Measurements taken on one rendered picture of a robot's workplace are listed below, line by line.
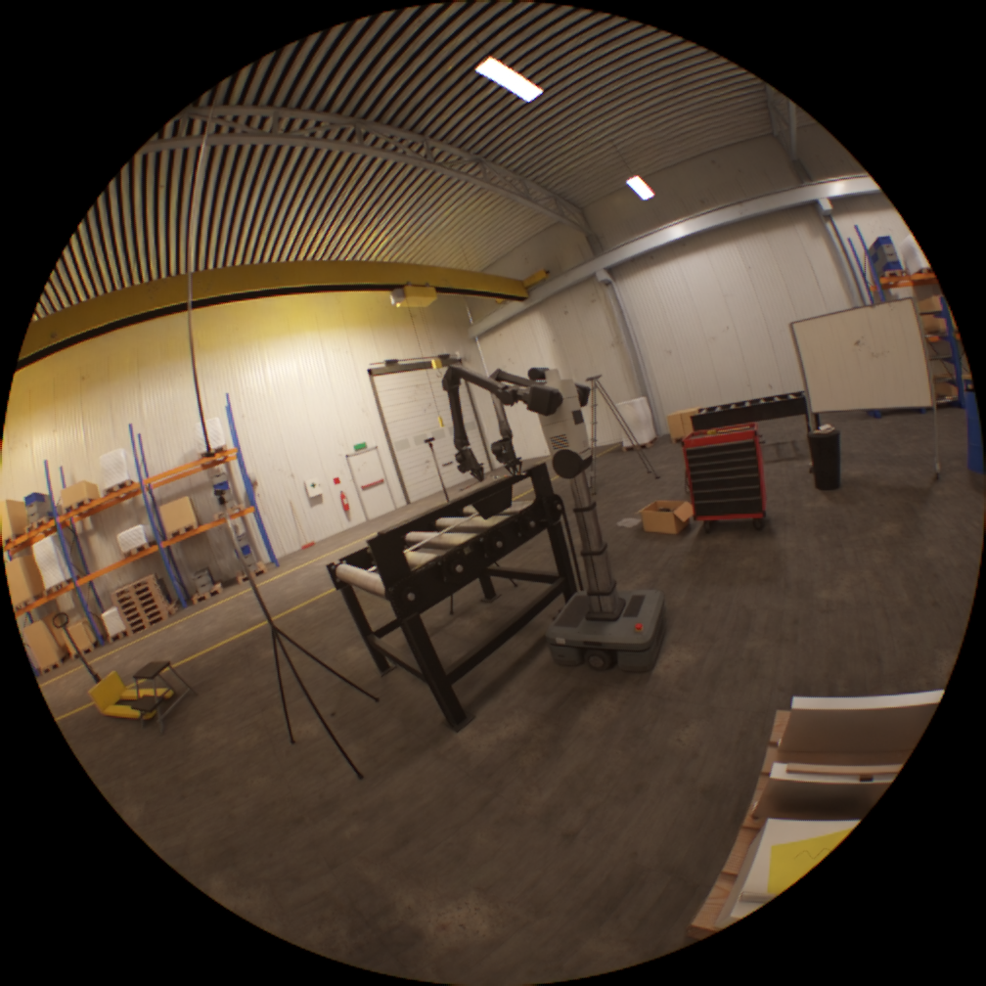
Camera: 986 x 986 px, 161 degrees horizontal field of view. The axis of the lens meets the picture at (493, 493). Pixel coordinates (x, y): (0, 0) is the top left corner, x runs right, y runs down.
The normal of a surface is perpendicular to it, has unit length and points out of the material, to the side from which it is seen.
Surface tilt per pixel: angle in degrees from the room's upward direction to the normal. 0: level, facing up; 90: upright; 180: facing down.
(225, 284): 90
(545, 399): 90
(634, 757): 0
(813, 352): 90
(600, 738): 0
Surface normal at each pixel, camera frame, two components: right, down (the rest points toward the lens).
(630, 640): -0.59, -0.46
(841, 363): -0.90, 0.32
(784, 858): -0.28, -0.95
